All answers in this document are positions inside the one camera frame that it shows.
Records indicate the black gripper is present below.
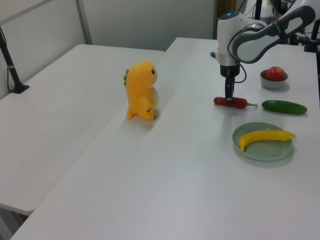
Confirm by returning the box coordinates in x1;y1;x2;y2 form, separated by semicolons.
219;63;241;106

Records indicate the red chili pepper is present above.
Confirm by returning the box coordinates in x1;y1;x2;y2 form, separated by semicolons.
213;96;258;110

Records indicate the pale green plastic plate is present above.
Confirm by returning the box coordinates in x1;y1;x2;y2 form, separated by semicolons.
232;121;295;162

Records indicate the grey metal bowl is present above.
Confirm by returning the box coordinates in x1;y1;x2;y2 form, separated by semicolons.
259;69;289;90

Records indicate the red apple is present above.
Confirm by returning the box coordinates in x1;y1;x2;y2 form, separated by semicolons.
265;66;287;82

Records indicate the green cucumber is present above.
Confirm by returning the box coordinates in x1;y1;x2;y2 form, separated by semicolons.
261;99;308;116

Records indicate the yellow banana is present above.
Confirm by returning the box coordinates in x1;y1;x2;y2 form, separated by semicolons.
238;129;296;153

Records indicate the black vertical pole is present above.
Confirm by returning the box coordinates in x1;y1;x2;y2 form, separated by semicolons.
254;0;264;20

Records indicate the orange plush dinosaur toy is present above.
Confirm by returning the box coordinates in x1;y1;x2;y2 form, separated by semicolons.
124;61;160;121

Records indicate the black equipment stand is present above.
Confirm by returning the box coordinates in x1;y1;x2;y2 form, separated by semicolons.
303;21;320;53

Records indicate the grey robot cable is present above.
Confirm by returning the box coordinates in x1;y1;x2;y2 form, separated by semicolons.
226;23;270;84

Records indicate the black camera stand pole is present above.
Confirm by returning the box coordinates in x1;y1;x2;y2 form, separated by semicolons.
0;24;30;95

